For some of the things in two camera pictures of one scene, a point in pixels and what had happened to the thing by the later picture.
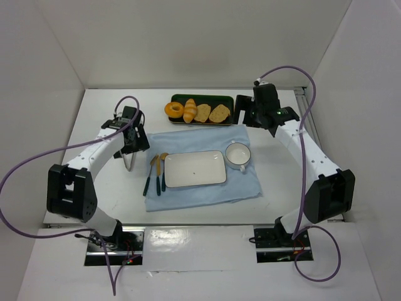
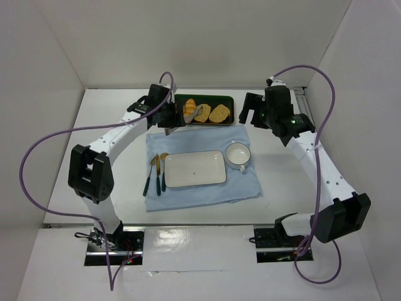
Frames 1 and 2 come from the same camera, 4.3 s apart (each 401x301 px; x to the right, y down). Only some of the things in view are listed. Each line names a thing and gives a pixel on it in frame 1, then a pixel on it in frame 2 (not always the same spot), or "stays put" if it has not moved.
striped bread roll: x=190 y=110 stays put
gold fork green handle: x=152 y=162 stays put
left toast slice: x=203 y=111 stays put
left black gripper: x=132 y=148 to x=175 y=115
